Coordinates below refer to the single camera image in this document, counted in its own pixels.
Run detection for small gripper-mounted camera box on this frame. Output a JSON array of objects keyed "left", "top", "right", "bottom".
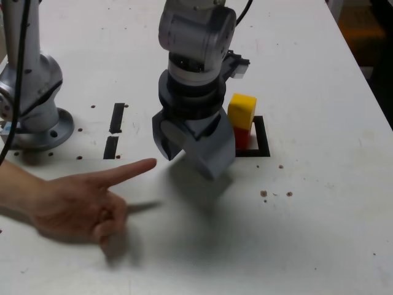
[{"left": 220, "top": 50, "right": 251, "bottom": 80}]

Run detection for yellow cube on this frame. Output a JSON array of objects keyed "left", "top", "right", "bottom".
[{"left": 227, "top": 93, "right": 258, "bottom": 132}]

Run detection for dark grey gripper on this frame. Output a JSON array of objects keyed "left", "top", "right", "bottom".
[{"left": 152, "top": 109, "right": 236, "bottom": 181}]

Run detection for black tape square outline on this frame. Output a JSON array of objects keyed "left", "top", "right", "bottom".
[{"left": 235, "top": 116, "right": 271, "bottom": 158}]

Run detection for red cube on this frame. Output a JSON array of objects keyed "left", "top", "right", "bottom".
[{"left": 233, "top": 126, "right": 251, "bottom": 151}]

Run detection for person's hand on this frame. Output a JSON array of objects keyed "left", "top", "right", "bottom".
[{"left": 30, "top": 158, "right": 158, "bottom": 248}]

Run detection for black tape strip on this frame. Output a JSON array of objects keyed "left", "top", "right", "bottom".
[{"left": 103, "top": 103, "right": 126, "bottom": 160}]

